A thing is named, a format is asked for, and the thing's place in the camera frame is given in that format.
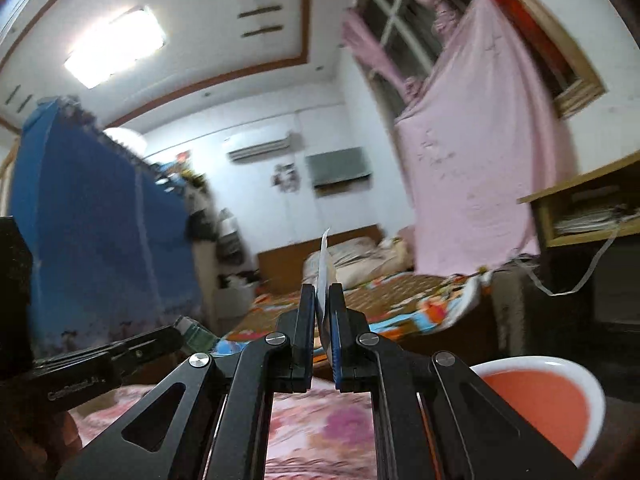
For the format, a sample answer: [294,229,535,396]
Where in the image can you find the stack of papers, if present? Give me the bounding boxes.
[552,202,640,236]

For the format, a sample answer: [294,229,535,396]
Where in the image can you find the wall-mounted grey television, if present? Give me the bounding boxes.
[306,146,372,190]

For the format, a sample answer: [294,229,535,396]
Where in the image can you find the wooden desk shelf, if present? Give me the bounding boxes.
[517,150,640,249]

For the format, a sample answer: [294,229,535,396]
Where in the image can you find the rectangular ceiling light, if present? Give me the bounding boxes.
[63,6,167,88]

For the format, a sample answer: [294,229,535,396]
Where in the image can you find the red cloth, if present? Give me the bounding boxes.
[482,0,577,92]

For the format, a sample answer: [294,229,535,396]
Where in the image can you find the pink curtain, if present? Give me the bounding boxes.
[342,0,451,107]

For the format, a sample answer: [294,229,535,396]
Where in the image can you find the pink hanging sheet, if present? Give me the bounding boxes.
[395,0,577,277]

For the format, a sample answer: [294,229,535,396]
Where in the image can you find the green wrapper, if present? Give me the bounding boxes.
[175,316,222,357]

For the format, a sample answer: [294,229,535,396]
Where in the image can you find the floral quilt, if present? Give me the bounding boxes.
[302,237,416,292]

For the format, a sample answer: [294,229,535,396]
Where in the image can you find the cluttered shelf unit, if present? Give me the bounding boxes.
[187,170,257,322]

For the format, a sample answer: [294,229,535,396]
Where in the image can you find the blue fabric wardrobe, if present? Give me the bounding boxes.
[10,97,212,357]

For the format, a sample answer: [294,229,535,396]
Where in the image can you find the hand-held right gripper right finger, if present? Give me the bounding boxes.
[327,282,591,480]

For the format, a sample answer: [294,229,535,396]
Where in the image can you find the bed with colourful blanket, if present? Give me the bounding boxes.
[220,272,484,362]

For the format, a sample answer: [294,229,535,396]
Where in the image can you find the window with white frame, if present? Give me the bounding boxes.
[357,0,451,117]

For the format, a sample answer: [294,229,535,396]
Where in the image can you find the white storage box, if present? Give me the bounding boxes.
[215,280,257,329]

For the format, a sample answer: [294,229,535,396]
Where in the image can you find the person's left hand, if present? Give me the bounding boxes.
[30,396,85,467]

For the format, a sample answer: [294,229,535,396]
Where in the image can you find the white paper scrap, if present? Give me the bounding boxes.
[315,228,342,358]

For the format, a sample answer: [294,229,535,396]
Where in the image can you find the pink floral blanket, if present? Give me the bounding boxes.
[67,382,382,480]

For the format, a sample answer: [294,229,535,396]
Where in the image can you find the white air conditioner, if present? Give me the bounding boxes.
[225,132,304,164]

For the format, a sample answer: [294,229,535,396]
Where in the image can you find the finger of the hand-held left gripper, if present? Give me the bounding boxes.
[107,324,187,357]
[112,342,183,378]

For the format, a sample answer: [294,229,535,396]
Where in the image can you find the wooden bed headboard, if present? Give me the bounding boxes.
[257,224,384,297]

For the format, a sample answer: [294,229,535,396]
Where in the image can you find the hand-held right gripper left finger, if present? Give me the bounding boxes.
[62,284,317,480]

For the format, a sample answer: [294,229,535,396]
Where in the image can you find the white bin with orange liner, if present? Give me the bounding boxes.
[470,356,607,469]

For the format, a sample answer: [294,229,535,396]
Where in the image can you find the white strap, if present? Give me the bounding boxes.
[520,215,637,297]

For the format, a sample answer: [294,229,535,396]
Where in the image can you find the wall decoration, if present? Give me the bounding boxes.
[272,162,301,194]

